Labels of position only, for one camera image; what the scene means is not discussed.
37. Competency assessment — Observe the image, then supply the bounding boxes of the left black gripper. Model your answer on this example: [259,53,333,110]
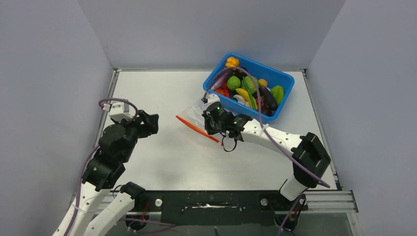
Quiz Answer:
[116,109,159,162]

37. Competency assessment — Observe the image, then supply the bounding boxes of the clear zip bag orange zipper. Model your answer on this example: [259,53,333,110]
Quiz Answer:
[176,100,223,146]

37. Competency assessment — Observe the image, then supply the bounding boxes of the dark purple toy eggplant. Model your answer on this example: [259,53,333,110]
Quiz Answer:
[259,85,278,111]

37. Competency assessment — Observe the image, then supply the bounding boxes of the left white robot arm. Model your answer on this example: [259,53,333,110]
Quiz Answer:
[54,110,159,236]

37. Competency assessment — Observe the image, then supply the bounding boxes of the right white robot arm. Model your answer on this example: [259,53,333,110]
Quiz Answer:
[202,102,331,210]

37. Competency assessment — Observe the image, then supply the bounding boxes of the orange toy tangerine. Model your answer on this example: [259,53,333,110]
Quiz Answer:
[215,88,225,95]

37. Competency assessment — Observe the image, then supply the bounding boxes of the white toy mushroom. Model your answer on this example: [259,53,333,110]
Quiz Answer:
[233,94,251,108]

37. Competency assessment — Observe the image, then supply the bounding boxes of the red toy chili pepper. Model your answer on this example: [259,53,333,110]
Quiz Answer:
[221,83,231,98]

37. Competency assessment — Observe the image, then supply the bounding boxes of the yellow toy banana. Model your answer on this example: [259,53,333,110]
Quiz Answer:
[236,88,258,110]

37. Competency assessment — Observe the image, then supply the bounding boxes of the light purple toy eggplant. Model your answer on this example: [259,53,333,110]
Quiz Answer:
[210,68,233,91]

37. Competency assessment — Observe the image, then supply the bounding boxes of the green custard apple toy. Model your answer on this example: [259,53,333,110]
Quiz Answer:
[226,76,241,91]

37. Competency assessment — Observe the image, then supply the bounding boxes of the long green toy bean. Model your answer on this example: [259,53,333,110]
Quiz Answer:
[242,79,258,110]

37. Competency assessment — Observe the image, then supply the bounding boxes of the blue plastic bin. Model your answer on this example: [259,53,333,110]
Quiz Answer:
[203,53,295,122]

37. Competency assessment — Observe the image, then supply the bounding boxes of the green toy cabbage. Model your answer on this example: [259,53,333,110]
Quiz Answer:
[241,76,260,94]

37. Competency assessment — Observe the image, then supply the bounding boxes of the red toy grapes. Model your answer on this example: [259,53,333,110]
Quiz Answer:
[256,97,272,117]

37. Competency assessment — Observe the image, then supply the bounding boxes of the orange toy pumpkin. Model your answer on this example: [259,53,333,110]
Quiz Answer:
[225,57,240,67]

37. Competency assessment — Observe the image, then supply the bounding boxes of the green toy chayote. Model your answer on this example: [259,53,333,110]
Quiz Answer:
[270,86,285,105]

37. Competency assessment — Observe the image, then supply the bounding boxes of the black loop cable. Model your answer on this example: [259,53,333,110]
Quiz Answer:
[222,135,238,153]

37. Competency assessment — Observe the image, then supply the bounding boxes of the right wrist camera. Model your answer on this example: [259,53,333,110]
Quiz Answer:
[201,93,220,106]

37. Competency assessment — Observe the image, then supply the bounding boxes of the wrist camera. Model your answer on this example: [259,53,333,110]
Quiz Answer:
[100,102,133,122]
[201,93,220,106]

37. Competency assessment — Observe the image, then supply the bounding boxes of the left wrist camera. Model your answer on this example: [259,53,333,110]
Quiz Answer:
[100,102,133,122]

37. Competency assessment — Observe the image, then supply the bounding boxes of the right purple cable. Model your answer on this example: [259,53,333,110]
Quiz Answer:
[202,66,331,189]

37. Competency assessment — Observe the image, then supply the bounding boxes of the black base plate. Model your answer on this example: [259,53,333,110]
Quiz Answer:
[127,190,308,226]

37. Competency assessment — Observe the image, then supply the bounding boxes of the aluminium frame rail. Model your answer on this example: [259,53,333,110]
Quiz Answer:
[71,190,359,214]

